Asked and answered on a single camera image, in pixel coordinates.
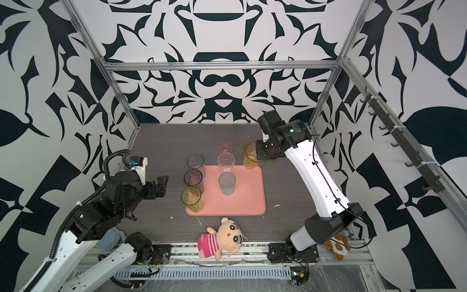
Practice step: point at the wall hook rack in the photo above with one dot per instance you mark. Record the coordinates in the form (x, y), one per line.
(403, 139)

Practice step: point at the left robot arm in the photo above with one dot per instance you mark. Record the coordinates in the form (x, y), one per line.
(88, 223)

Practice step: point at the teal frosted cup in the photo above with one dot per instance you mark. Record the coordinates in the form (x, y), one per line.
(227, 182)

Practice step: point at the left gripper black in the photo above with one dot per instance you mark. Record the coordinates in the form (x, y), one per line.
(160, 188)

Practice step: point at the tall yellow glass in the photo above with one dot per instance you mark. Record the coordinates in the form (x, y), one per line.
(250, 159)

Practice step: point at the small brown plush toy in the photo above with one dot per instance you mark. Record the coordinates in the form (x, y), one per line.
(338, 245)

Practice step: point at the blue-grey tall glass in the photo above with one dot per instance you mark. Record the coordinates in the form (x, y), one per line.
(196, 164)

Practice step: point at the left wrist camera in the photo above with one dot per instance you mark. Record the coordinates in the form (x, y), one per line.
(139, 164)

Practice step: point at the pink short glass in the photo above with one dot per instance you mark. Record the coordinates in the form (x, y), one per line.
(224, 146)

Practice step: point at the tall light green glass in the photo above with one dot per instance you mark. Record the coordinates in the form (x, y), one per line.
(192, 199)

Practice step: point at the plush doll pink shirt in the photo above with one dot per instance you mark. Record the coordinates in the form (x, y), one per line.
(228, 237)

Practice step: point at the clear tall glass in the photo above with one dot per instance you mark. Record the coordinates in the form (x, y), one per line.
(226, 161)

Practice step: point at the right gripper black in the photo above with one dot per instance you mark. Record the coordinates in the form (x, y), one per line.
(261, 152)

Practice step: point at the pink plastic tray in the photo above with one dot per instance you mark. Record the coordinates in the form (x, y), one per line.
(247, 199)

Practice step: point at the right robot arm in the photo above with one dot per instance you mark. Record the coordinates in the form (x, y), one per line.
(334, 211)

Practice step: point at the dark smoky glass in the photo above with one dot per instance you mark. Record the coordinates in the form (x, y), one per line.
(194, 178)

